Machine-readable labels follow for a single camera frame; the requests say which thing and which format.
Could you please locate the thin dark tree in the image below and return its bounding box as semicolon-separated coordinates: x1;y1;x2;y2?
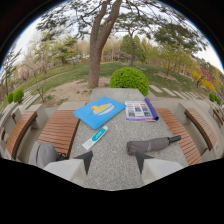
128;29;138;67

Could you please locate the partly rolled purple poster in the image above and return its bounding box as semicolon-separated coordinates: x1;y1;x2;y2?
124;97;160;122

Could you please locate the folded grey umbrella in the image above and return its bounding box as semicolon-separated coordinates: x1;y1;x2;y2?
126;134;182;157

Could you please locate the wooden slat bench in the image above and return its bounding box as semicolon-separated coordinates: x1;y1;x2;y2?
154;107;204;167
36;109;81;158

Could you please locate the grey backpack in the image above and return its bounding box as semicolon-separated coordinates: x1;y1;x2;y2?
28;140;69;169

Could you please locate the large forked tree trunk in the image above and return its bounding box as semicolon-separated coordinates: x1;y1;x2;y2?
87;0;124;90

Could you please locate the white and teal tube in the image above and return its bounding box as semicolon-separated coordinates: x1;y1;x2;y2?
81;125;110;151

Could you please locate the wooden bench backrest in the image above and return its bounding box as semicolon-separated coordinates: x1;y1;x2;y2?
184;107;218;152
5;110;38;160

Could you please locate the blue mat with yellow duck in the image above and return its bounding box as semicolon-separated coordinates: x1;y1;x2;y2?
72;96;127;130

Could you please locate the round trimmed green bush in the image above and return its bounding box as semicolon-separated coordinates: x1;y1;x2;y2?
109;66;150;97

